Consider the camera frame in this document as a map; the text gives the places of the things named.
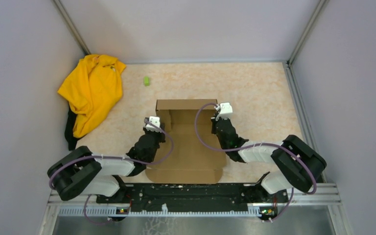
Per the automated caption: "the black cloth under jacket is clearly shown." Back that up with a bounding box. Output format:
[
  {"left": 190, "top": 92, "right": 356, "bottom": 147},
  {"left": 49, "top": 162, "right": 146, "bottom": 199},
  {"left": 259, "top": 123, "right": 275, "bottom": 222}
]
[{"left": 64, "top": 108, "right": 78, "bottom": 151}]

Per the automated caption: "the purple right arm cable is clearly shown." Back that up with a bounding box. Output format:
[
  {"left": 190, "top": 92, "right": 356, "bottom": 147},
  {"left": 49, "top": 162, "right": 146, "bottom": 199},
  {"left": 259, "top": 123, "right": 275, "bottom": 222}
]
[{"left": 194, "top": 102, "right": 318, "bottom": 223}]

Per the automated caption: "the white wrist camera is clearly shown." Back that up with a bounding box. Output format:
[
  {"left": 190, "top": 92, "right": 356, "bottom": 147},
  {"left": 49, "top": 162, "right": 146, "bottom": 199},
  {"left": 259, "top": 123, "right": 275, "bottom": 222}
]
[
  {"left": 214, "top": 102, "right": 233, "bottom": 121},
  {"left": 144, "top": 116, "right": 161, "bottom": 132}
]

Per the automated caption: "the aluminium front frame rail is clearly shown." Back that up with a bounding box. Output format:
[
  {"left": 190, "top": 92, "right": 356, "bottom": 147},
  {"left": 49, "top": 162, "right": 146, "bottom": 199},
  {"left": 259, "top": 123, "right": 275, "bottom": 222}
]
[{"left": 48, "top": 183, "right": 341, "bottom": 217}]

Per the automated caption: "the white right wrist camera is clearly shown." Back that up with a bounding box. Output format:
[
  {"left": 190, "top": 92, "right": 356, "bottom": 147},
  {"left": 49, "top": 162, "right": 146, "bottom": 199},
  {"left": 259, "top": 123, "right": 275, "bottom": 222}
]
[{"left": 214, "top": 102, "right": 233, "bottom": 121}]

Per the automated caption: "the brown cardboard box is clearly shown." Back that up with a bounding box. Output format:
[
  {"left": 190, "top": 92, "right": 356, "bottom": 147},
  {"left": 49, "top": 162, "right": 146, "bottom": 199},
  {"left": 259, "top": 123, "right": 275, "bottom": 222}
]
[{"left": 145, "top": 99, "right": 227, "bottom": 184}]

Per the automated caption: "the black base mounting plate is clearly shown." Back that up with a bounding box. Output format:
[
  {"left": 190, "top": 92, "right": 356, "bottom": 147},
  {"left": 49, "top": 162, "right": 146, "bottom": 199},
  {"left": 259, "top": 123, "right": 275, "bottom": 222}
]
[{"left": 96, "top": 183, "right": 289, "bottom": 212}]

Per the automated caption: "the aluminium corner post left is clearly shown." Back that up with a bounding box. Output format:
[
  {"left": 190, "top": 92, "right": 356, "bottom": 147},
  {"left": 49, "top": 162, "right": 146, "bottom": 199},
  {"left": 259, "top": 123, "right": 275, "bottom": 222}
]
[{"left": 51, "top": 0, "right": 91, "bottom": 55}]

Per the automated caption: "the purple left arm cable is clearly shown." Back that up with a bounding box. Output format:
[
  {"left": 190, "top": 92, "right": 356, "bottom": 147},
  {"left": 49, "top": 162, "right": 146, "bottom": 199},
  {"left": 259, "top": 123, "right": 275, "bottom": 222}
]
[{"left": 48, "top": 118, "right": 175, "bottom": 226}]

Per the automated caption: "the yellow jacket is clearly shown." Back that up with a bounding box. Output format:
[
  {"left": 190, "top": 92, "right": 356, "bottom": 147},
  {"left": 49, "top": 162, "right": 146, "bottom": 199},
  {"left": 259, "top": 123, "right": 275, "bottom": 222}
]
[{"left": 57, "top": 54, "right": 126, "bottom": 138}]

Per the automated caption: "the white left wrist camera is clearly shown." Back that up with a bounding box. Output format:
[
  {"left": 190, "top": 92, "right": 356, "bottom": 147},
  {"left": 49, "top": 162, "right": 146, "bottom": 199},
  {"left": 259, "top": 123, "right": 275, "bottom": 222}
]
[{"left": 144, "top": 116, "right": 161, "bottom": 132}]

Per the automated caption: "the small green block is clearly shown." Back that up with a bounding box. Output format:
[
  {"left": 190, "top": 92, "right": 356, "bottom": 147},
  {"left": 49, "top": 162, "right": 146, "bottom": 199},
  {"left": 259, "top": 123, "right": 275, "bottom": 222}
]
[{"left": 143, "top": 76, "right": 150, "bottom": 86}]

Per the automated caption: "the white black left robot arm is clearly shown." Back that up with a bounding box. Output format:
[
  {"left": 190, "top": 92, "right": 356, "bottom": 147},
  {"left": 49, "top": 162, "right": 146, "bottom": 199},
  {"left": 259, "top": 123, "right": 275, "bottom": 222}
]
[{"left": 47, "top": 122, "right": 167, "bottom": 203}]

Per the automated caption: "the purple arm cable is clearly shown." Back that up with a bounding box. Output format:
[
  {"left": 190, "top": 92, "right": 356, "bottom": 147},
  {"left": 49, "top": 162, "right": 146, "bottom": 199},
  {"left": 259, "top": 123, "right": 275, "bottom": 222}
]
[
  {"left": 194, "top": 102, "right": 318, "bottom": 223},
  {"left": 48, "top": 118, "right": 175, "bottom": 226}
]

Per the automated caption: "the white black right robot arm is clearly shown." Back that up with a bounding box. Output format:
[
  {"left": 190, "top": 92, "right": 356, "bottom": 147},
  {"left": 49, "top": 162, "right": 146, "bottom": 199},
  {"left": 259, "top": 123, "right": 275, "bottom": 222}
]
[{"left": 211, "top": 117, "right": 327, "bottom": 202}]

